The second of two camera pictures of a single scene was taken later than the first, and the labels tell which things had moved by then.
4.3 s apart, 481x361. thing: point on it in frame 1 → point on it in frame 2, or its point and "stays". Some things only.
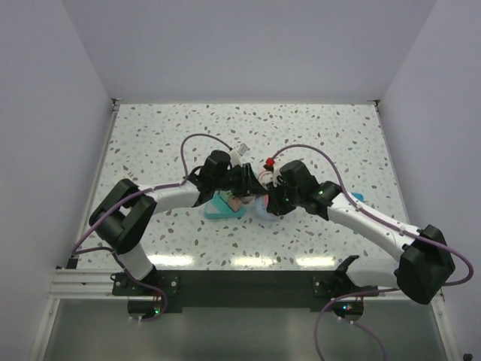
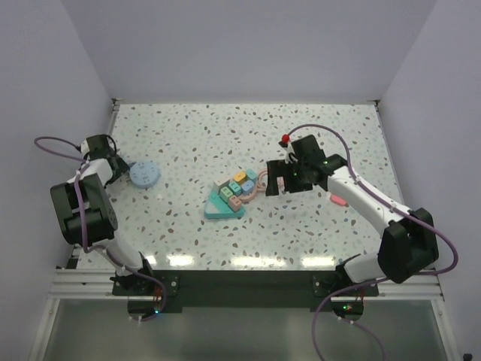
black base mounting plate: [237, 290] stays
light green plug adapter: [225, 195] stays
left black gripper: [249, 185] → [122, 168]
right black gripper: [274, 205] → [280, 168]
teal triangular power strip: [218, 208] stays
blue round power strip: [261, 208] → [143, 174]
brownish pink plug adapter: [234, 203] stays
